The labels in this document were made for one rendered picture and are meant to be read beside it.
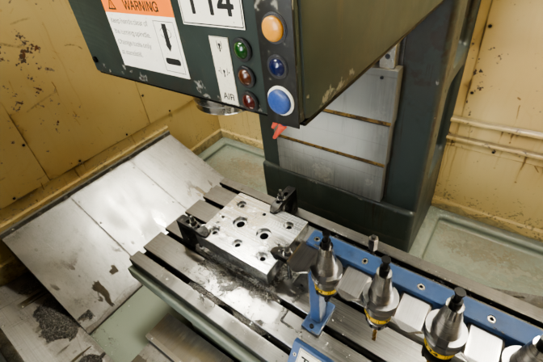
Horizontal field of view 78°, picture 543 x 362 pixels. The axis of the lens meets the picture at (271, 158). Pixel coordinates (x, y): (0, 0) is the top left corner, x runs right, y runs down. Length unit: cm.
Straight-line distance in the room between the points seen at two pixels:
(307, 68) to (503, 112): 115
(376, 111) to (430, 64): 20
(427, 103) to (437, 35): 19
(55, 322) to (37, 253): 29
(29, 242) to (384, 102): 148
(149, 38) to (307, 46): 25
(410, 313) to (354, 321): 36
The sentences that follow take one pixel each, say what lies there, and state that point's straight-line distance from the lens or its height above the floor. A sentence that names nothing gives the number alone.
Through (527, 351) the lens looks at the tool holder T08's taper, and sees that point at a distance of 64.
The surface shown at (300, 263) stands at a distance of 72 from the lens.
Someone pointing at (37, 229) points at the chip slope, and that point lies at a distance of 175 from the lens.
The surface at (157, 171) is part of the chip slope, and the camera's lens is 183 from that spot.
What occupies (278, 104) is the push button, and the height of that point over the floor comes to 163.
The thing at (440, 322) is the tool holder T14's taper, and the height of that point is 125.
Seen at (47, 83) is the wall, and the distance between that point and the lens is 164.
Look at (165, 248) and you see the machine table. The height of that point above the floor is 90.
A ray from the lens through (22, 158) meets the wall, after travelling 167.
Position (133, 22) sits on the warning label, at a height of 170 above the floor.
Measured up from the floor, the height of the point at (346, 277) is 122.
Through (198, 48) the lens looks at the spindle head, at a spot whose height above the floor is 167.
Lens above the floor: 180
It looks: 36 degrees down
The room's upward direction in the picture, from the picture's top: 7 degrees counter-clockwise
